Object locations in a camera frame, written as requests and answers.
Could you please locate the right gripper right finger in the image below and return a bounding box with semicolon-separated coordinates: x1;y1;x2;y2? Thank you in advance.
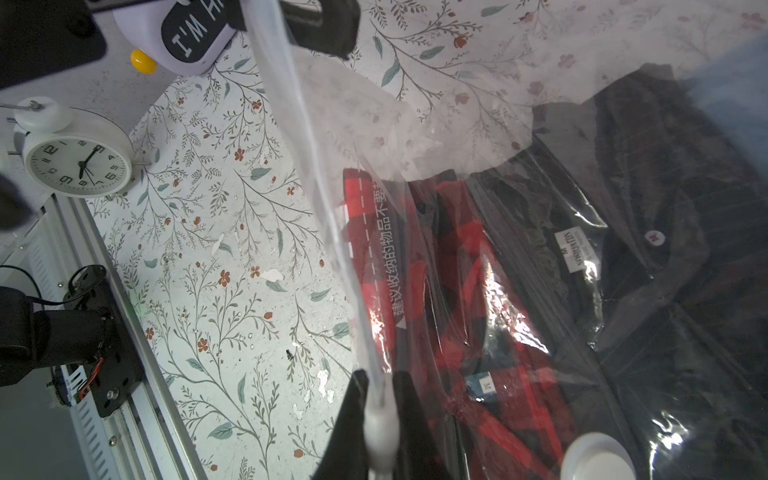
392;371;450;480

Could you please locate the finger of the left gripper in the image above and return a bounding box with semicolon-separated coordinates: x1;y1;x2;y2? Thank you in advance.
239;0;361;59

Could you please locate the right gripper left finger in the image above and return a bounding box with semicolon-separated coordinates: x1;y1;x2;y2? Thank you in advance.
312;369;369;480

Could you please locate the red black plaid shirt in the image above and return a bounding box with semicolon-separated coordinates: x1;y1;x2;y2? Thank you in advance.
343;168;577;479

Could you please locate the clear plastic vacuum bag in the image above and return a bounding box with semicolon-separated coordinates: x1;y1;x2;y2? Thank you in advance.
238;1;767;479

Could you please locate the dark grey shirt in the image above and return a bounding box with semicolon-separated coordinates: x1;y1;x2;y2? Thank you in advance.
468;64;767;479

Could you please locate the light blue shirt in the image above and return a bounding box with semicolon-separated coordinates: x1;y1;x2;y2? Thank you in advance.
683;35;767;178

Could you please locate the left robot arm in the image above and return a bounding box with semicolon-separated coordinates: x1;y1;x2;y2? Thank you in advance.
9;35;350;391

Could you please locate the white bag zipper slider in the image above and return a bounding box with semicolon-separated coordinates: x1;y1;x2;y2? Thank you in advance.
363;385;400;474

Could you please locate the white vacuum bag valve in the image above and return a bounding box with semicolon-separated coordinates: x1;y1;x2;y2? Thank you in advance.
559;432;637;480

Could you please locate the white analog alarm clock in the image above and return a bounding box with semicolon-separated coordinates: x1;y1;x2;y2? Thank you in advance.
11;96;134;198

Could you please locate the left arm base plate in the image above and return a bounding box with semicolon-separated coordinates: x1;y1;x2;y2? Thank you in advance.
48;265;145;418

